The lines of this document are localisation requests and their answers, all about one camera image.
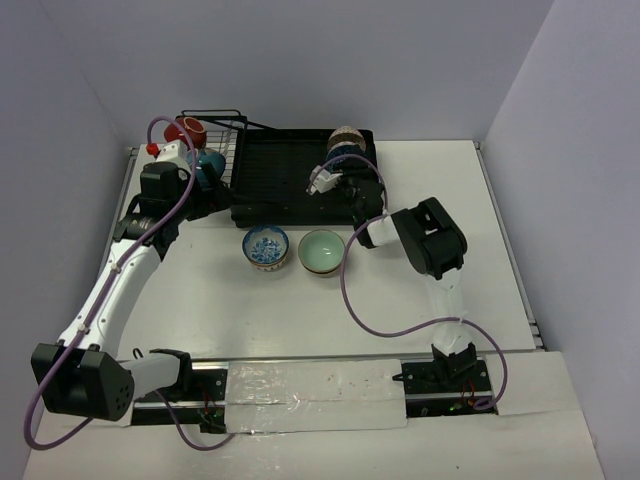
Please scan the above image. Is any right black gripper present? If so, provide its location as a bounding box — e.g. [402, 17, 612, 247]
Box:
[329, 143, 373, 223]

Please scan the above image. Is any blue patterned bowl underneath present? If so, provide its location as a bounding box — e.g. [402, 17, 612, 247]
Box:
[325, 142, 368, 173]

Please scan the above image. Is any brown patterned white bowl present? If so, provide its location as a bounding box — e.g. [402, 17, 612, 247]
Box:
[327, 126, 366, 152]

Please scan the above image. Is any red bowl white inside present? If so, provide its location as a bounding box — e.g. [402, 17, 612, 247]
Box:
[163, 116, 207, 149]

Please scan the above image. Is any blue floral white bowl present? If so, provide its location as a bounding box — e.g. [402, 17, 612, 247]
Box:
[242, 225, 290, 272]

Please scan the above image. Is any celadon green bowl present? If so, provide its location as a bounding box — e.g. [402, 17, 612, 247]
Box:
[298, 229, 345, 275]

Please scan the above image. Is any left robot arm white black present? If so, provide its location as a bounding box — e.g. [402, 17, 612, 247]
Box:
[31, 161, 232, 421]

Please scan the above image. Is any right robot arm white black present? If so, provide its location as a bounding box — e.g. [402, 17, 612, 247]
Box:
[339, 177, 477, 391]

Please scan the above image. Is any black plastic drain tray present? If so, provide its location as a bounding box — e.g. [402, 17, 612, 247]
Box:
[230, 129, 354, 228]

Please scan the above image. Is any white taped cover sheet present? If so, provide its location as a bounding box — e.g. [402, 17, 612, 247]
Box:
[224, 359, 407, 434]

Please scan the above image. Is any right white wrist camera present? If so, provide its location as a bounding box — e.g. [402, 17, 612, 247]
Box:
[306, 165, 343, 195]

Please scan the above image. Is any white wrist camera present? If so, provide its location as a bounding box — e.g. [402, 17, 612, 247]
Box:
[306, 165, 343, 195]
[146, 140, 189, 169]

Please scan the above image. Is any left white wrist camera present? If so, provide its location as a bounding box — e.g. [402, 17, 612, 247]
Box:
[146, 140, 189, 169]

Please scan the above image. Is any black wire dish rack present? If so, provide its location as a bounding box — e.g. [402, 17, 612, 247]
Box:
[177, 109, 276, 203]

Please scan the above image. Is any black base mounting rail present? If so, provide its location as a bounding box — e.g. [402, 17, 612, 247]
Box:
[131, 359, 496, 434]

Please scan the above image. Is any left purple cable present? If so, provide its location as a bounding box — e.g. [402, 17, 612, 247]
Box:
[23, 115, 236, 452]

